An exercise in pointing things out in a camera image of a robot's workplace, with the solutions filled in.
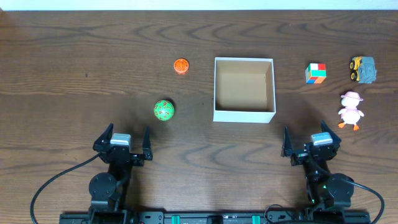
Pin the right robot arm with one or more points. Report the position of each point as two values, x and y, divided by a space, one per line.
328 192

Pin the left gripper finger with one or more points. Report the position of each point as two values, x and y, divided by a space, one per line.
102 144
146 146

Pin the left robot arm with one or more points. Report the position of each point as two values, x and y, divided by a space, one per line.
108 190

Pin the grey yellow toy truck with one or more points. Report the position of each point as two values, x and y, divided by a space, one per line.
363 70

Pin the green number ball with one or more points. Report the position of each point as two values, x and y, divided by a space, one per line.
164 110

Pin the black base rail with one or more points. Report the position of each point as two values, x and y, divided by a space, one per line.
272 216

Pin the orange round gear toy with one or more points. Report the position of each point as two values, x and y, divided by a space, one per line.
181 66

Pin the pink duck toy with hat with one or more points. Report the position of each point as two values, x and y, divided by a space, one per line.
349 112

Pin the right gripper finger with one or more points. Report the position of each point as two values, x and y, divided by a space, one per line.
325 128
287 148

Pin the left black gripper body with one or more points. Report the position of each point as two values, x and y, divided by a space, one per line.
121 154

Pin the colourful puzzle cube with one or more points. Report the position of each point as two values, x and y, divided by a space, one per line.
315 73

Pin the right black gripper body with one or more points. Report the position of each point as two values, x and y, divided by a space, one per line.
300 158

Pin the white cardboard box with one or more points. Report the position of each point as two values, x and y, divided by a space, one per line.
244 90

